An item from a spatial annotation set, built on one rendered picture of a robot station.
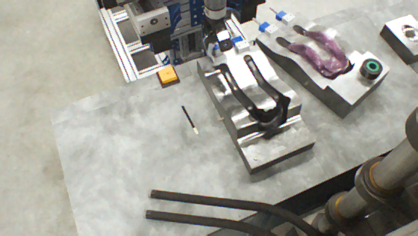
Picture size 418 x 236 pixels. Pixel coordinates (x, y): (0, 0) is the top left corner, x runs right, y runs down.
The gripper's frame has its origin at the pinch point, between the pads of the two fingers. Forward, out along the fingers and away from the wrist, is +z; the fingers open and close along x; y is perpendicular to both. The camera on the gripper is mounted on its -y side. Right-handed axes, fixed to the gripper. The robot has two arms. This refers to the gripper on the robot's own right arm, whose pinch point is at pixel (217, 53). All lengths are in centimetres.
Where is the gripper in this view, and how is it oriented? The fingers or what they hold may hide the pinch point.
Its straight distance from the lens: 143.4
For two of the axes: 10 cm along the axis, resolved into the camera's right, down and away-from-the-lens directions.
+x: -9.2, 3.5, -1.9
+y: -4.0, -7.9, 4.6
